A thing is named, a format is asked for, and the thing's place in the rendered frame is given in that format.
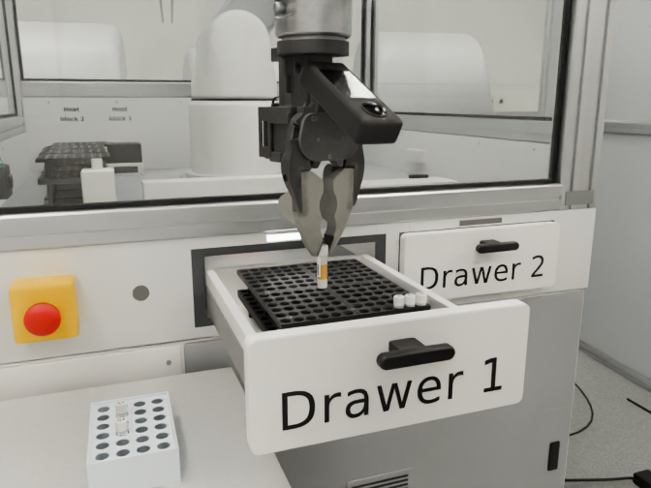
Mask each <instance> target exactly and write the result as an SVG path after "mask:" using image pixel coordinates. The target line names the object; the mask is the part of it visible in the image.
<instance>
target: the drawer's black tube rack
mask: <svg viewBox="0 0 651 488"><path fill-rule="evenodd" d="M236 272H237V275H238V276H239V278H240V279H241V280H242V281H243V283H244V284H245V285H246V287H247V288H248V289H246V290H237V297H238V298H239V299H240V301H241V302H242V304H243V305H244V307H245V308H246V309H247V311H248V312H249V318H253V319H254V321H255V322H256V324H257V325H258V327H259V328H260V329H261V331H262V332H266V331H273V330H280V328H279V326H278V325H277V324H276V319H282V318H289V319H290V318H292V317H298V316H306V315H314V314H321V313H329V312H337V311H345V310H354V311H355V309H360V308H368V307H376V306H384V305H391V304H393V297H394V296H395V295H397V294H400V295H405V294H407V293H410V292H408V291H407V290H404V289H403V288H401V287H399V286H398V285H396V284H395V283H393V282H392V281H391V280H389V279H388V278H386V277H384V276H383V275H381V274H379V273H378V272H376V271H375V270H373V269H371V268H370V267H368V266H366V265H365V264H363V263H362V262H360V261H358V260H357V259H341V260H330V261H328V262H327V288H325V289H319V288H318V276H317V263H316V262H309V263H300V264H289V265H279V266H269V267H259V268H248V269H237V270H236ZM355 312H356V313H357V311H355Z"/></svg>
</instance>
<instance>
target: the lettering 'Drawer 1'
mask: <svg viewBox="0 0 651 488"><path fill-rule="evenodd" d="M491 362H492V372H491V386H490V387H488V388H484V389H483V393H484V392H489V391H494V390H499V389H502V385H499V386H495V380H496V366H497V357H493V358H490V359H487V360H485V364H484V365H486V364H489V363H491ZM463 372H464V371H460V372H457V373H456V374H455V375H453V373H451V374H449V394H448V399H452V385H453V381H454V379H455V378H456V377H457V376H460V375H463ZM427 381H435V382H436V384H437V386H434V387H429V388H424V389H422V388H423V385H424V384H425V383H426V382H427ZM411 384H412V381H408V382H407V385H406V389H405V393H404V396H403V400H401V396H400V392H399V388H398V384H397V383H393V384H392V385H391V389H390V392H389V395H388V399H387V403H386V400H385V396H384V392H383V389H382V386H381V385H379V386H377V388H378V392H379V396H380V400H381V404H382V408H383V412H387V411H388V410H389V406H390V402H391V399H392V395H393V392H394V389H395V393H396V397H397V401H398V406H399V409H403V408H405V405H406V402H407V398H408V394H409V391H410V387H411ZM438 389H441V382H440V380H439V379H438V378H437V377H433V376H432V377H427V378H425V379H424V380H422V381H421V383H420V384H419V386H418V399H419V400H420V401H421V402H422V403H423V404H431V403H435V402H437V401H439V400H440V396H438V397H436V398H434V399H431V400H425V399H424V398H423V397H422V392H427V391H433V390H438ZM355 393H362V394H363V395H364V399H358V400H354V401H352V402H350V403H349V404H348V405H347V407H346V415H347V416H348V417H349V418H356V417H359V416H361V415H362V414H363V413H364V415H368V410H369V396H368V393H367V391H366V390H364V389H355V390H352V391H350V392H348V397H349V396H351V395H353V394H355ZM296 395H301V396H304V397H306V398H307V399H308V401H309V413H308V416H307V417H306V419H305V420H303V421H302V422H300V423H297V424H293V425H288V397H290V396H296ZM335 397H341V392H337V393H334V394H333V395H331V396H330V398H329V395H325V423H327V422H329V404H330V401H331V400H332V399H333V398H335ZM363 402H364V406H363V409H362V410H361V412H359V413H351V406H352V405H354V404H358V403H363ZM314 413H315V400H314V398H313V396H312V395H311V394H310V393H309V392H306V391H292V392H286V393H282V421H283V431H286V430H291V429H295V428H299V427H302V426H304V425H306V424H307V423H309V422H310V421H311V419H312V418H313V416H314Z"/></svg>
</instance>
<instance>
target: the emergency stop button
mask: <svg viewBox="0 0 651 488"><path fill-rule="evenodd" d="M23 323H24V326H25V328H26V329H27V331H28V332H30V333H31V334H33V335H36V336H47V335H50V334H52V333H53V332H55V331H56V330H57V329H58V327H59V325H60V323H61V314H60V312H59V310H58V309H57V308H56V307H55V306H54V305H52V304H50V303H45V302H41V303H37V304H34V305H32V306H31V307H30V308H28V310H27V311H26V313H25V315H24V318H23Z"/></svg>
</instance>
